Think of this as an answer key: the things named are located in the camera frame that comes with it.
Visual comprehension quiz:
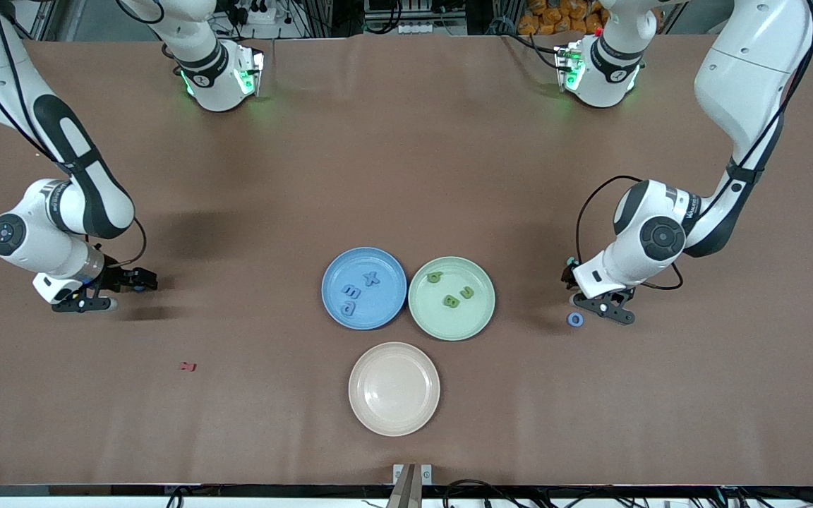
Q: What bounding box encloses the light green plate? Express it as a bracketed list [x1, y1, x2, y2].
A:
[408, 256, 496, 341]

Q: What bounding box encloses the blue plate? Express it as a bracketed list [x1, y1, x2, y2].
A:
[321, 246, 408, 330]

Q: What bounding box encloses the beige plate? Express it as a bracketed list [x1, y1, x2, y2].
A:
[348, 341, 441, 437]

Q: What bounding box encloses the pile of orange objects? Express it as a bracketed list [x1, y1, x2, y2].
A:
[518, 0, 608, 36]

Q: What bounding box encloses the tan wedge-shaped beam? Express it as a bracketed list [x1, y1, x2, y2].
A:
[387, 464, 423, 508]

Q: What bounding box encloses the white power strip with plugs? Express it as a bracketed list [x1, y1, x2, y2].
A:
[227, 0, 279, 26]

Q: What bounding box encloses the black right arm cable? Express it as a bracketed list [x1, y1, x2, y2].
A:
[0, 0, 147, 269]

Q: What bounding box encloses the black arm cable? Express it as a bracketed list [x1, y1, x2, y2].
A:
[0, 0, 147, 269]
[575, 0, 813, 291]

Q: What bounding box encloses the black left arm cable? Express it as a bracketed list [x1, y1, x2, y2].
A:
[575, 0, 813, 291]

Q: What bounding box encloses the black cable bundle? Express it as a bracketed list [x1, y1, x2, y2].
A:
[442, 480, 813, 508]

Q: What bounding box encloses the grey metal bracket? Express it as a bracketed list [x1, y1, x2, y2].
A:
[393, 464, 433, 486]

